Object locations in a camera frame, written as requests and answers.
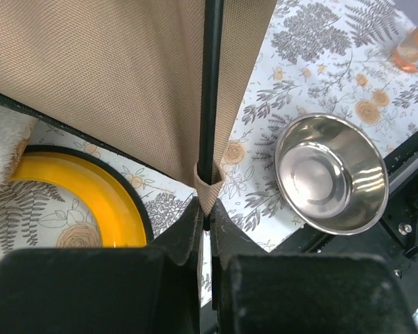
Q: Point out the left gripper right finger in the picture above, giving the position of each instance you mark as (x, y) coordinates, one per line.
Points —
(258, 292)

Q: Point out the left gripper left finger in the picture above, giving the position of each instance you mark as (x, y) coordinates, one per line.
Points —
(152, 289)

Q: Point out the yellow double bowl holder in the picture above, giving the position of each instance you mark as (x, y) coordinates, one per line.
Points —
(118, 209)

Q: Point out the orange drink bottle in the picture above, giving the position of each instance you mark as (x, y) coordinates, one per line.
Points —
(406, 53)

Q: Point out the beige pet tent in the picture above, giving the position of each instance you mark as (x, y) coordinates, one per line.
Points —
(125, 73)

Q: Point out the white fluffy cushion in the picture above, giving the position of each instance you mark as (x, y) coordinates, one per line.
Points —
(15, 131)

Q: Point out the black tent pole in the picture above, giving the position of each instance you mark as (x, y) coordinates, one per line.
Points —
(212, 37)

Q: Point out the stainless steel bowl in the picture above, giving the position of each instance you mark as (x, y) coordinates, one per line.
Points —
(331, 174)

